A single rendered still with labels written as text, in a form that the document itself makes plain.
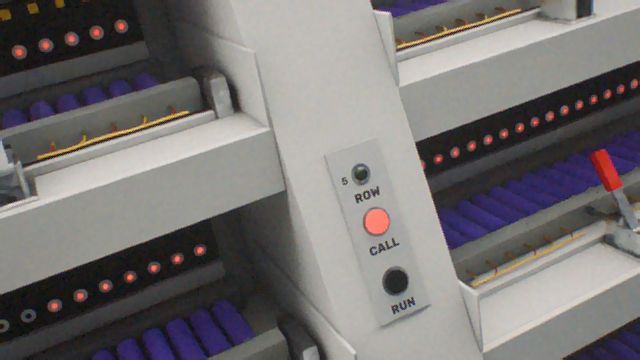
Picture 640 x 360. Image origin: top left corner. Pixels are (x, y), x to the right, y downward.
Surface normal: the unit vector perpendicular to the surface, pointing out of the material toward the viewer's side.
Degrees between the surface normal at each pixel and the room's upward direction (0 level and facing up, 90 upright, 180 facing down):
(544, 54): 110
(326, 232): 90
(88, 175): 20
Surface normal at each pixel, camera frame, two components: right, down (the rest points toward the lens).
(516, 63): 0.43, 0.31
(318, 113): 0.35, -0.02
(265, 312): -0.18, -0.89
